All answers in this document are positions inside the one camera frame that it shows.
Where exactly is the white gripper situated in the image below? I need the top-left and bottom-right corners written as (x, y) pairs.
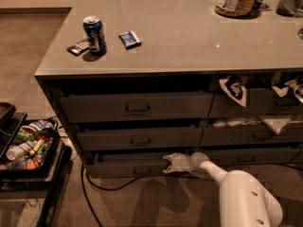
top-left (163, 153), bottom-right (194, 174)

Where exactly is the grey drawer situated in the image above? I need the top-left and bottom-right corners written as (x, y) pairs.
top-left (205, 147), bottom-right (301, 166)
top-left (59, 92), bottom-right (213, 123)
top-left (77, 127), bottom-right (203, 151)
top-left (200, 124), bottom-right (303, 147)
top-left (86, 152), bottom-right (169, 178)
top-left (209, 88), bottom-right (303, 118)

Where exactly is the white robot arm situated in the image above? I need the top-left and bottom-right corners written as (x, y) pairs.
top-left (163, 152), bottom-right (283, 227)

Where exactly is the grey cabinet with countertop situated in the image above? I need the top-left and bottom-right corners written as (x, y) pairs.
top-left (36, 0), bottom-right (303, 166)

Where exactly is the black white chip bag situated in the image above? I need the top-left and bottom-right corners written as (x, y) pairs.
top-left (219, 75), bottom-right (247, 107)

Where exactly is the clear plastic bag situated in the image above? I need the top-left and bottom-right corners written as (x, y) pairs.
top-left (211, 114), bottom-right (303, 135)

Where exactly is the blue snack packet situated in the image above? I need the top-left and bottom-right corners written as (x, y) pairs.
top-left (118, 31), bottom-right (142, 49)

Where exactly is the black tray of items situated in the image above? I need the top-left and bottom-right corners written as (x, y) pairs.
top-left (0, 118), bottom-right (59, 179)

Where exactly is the dark chocolate bar wrapper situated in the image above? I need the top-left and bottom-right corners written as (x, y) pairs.
top-left (66, 39), bottom-right (89, 56)

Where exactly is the clear plastic bottle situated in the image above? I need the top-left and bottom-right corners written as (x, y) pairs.
top-left (6, 141), bottom-right (37, 161)

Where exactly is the blue soda can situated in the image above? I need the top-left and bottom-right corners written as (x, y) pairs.
top-left (83, 15), bottom-right (107, 55)

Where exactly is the dark glass bottle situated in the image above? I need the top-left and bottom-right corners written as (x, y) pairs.
top-left (276, 0), bottom-right (303, 17)

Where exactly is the black floor cable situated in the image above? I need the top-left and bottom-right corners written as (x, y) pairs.
top-left (80, 163), bottom-right (303, 227)

